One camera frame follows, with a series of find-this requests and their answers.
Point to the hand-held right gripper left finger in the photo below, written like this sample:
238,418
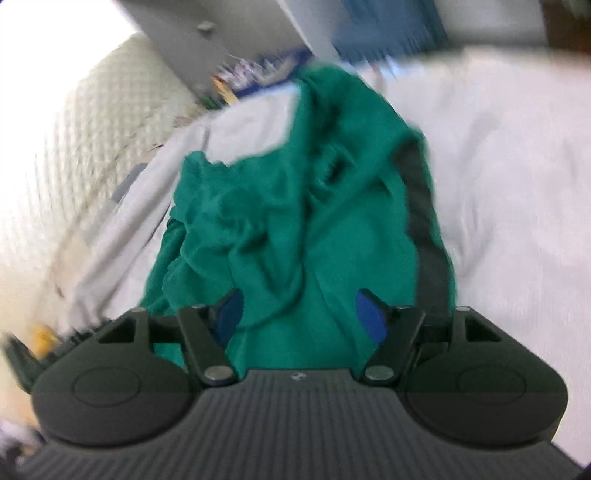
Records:
229,318

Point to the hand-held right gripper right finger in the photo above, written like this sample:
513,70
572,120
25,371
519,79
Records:
369,318

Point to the green hoodie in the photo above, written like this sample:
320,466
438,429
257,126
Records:
277,221

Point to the grey bed sheet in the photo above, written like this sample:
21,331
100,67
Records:
508,184

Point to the cream quilted headboard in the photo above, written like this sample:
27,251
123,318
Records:
92,138

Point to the cluttered blue bedside table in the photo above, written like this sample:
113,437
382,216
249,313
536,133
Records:
240,74

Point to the blue curtain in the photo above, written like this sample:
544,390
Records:
383,27

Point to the white wall charger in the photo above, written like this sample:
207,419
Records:
205,26

